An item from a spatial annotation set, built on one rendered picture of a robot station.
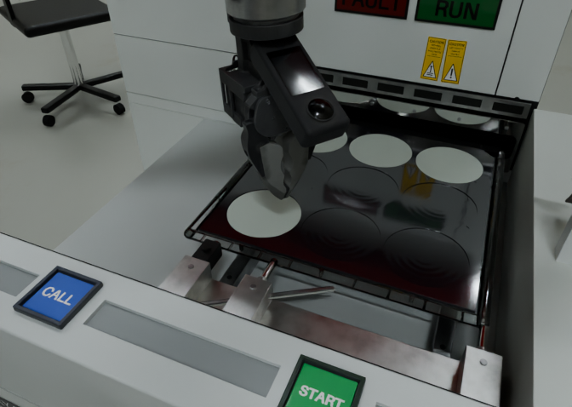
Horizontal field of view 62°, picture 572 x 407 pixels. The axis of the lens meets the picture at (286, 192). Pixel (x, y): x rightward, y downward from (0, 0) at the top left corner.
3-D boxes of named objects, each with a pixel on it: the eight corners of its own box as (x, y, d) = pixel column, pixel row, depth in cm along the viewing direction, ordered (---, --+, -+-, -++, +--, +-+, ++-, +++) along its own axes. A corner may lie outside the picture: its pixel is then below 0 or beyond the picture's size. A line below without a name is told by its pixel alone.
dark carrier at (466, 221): (296, 116, 87) (296, 112, 87) (494, 155, 76) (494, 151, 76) (198, 232, 62) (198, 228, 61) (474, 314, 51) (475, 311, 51)
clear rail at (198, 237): (187, 232, 62) (186, 225, 61) (489, 323, 51) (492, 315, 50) (182, 239, 61) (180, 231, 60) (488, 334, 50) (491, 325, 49)
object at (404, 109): (275, 120, 95) (274, 76, 89) (508, 168, 82) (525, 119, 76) (271, 124, 94) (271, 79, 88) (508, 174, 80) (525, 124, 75)
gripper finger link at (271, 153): (264, 178, 60) (259, 113, 54) (288, 203, 56) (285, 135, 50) (242, 186, 59) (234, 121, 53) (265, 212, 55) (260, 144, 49)
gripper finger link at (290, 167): (285, 170, 61) (282, 106, 56) (310, 193, 57) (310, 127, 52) (264, 178, 60) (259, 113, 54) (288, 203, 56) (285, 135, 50)
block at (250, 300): (246, 289, 56) (245, 272, 54) (272, 298, 55) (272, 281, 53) (213, 343, 50) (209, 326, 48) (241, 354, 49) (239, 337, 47)
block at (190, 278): (188, 270, 58) (185, 253, 56) (212, 278, 57) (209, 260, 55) (149, 319, 52) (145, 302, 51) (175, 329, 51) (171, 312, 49)
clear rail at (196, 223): (290, 113, 89) (290, 106, 88) (297, 115, 88) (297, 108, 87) (182, 239, 61) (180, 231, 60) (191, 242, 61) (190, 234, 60)
